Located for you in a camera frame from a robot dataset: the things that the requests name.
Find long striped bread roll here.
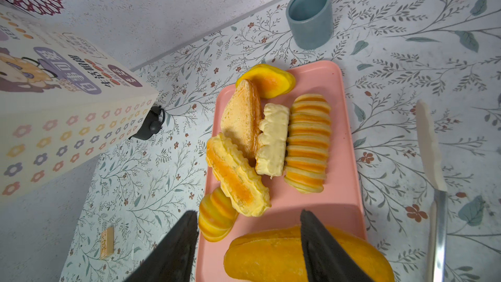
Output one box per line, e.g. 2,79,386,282
284,93,331,193

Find printed white paper bag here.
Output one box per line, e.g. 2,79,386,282
1,6,159,206

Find small round striped bun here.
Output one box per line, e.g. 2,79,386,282
198,187,239,242

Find steel tongs with cream tips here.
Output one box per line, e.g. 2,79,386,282
414,99,448,282

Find teal ceramic cup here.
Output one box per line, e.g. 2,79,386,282
286,0,333,50

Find small wooden block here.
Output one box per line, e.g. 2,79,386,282
100,227,114,260

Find cream white iced bread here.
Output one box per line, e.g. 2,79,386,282
255,103,290,178

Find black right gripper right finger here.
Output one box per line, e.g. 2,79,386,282
300,210,372,282

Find black alarm clock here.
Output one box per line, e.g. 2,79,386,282
130,106,166,140

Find pink plastic tray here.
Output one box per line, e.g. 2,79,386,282
194,61,367,281

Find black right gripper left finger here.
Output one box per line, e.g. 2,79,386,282
126,210,198,282

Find wavy-edged yellow pastry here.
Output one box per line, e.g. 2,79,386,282
206,133,271,218

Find triangular toast bread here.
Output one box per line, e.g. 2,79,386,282
220,80,262,167

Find long orange baguette loaf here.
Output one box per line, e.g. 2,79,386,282
224,226,395,281

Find yellow-orange glazed bun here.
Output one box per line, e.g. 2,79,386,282
236,64,296,99

